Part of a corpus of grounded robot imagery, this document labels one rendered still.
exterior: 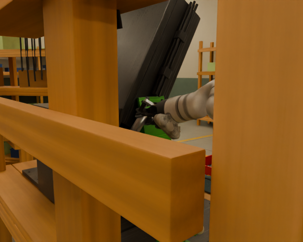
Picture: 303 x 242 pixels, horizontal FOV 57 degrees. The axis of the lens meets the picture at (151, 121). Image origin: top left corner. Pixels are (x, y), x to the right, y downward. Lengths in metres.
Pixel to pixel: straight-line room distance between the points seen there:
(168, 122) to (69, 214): 0.33
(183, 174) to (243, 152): 0.06
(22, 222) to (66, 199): 0.43
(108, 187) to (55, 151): 0.17
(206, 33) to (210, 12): 0.55
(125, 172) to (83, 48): 0.27
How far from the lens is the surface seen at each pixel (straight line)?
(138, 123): 0.87
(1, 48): 4.00
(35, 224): 1.01
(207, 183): 1.13
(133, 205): 0.32
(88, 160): 0.39
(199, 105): 0.70
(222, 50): 0.27
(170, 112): 0.74
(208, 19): 8.28
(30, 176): 1.38
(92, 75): 0.52
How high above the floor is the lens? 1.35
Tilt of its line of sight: 9 degrees down
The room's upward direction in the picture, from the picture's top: straight up
